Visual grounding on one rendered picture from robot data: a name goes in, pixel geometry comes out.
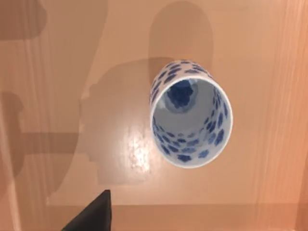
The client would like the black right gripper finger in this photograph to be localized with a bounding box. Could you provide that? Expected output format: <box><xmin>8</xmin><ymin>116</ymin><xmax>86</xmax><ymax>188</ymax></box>
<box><xmin>60</xmin><ymin>189</ymin><xmax>113</xmax><ymax>231</ymax></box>

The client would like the white and blue patterned cup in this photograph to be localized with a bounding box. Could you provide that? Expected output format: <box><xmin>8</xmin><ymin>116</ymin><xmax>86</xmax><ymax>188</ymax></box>
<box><xmin>150</xmin><ymin>59</ymin><xmax>233</xmax><ymax>169</ymax></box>

